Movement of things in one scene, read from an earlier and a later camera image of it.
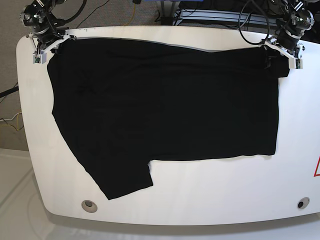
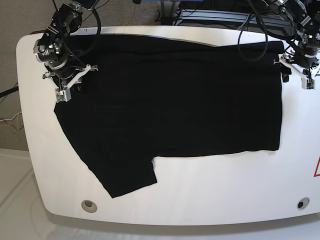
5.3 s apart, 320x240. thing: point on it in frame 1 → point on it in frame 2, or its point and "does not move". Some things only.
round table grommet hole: [303, 202] does not move
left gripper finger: [58, 50] → [81, 89]
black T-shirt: [120, 104] does not move
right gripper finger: [269, 54] → [286, 72]
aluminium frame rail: [222, 16] does not move
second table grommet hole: [89, 206] does not move
